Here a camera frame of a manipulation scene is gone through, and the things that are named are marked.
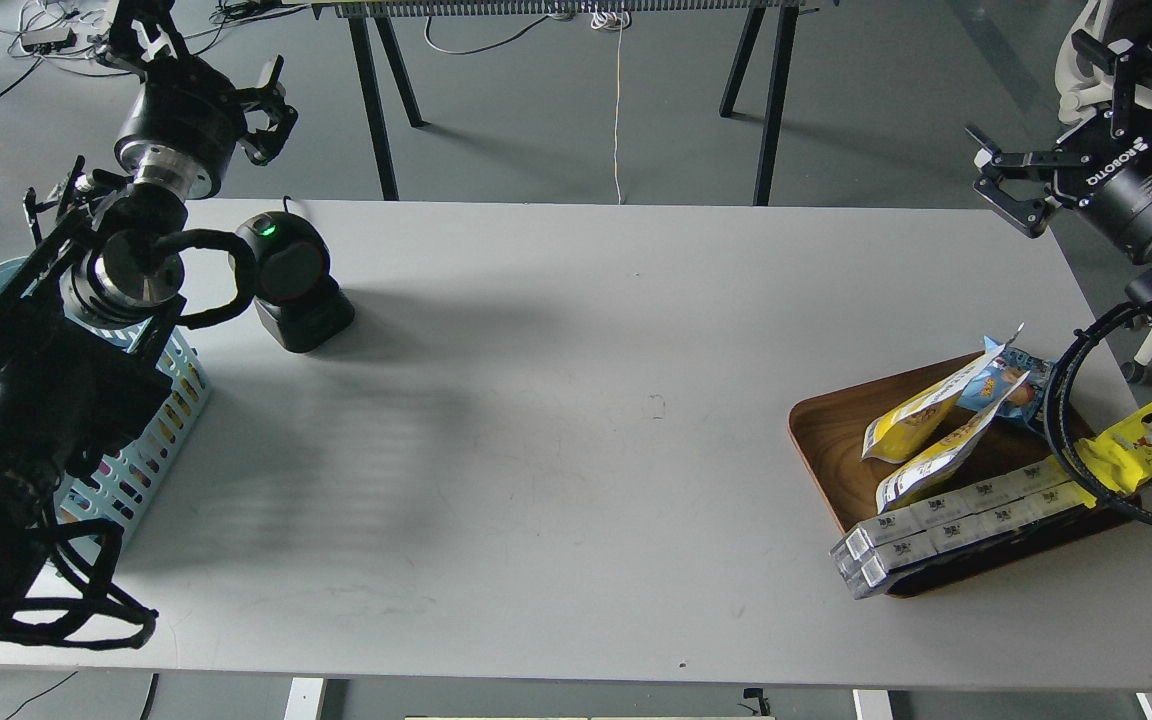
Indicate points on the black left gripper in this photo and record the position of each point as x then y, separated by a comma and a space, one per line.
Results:
180, 108

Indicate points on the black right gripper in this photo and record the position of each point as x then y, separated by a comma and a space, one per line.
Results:
1101, 169

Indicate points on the yellow white snack pouch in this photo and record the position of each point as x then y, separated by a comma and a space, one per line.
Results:
903, 431

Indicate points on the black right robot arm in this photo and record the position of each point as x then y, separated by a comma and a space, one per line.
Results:
1056, 403

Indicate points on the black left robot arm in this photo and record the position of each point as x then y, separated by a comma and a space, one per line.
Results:
84, 322

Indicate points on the blue snack bag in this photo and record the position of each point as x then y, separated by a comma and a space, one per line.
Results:
1014, 368

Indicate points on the yellow cartoon snack bag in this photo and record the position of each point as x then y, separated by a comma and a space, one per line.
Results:
1151, 440

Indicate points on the light blue plastic basket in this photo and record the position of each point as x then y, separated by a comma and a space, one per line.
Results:
124, 484

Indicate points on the white boxed snack pack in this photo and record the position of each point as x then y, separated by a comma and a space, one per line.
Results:
934, 541

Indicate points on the white office chair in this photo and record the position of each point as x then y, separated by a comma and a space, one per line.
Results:
1104, 29

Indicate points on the black barcode scanner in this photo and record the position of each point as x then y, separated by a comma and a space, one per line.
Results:
298, 300

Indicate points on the brown wooden tray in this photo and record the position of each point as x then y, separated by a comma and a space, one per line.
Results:
828, 430

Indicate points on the black metal frame table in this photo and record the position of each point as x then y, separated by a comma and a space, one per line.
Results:
668, 103

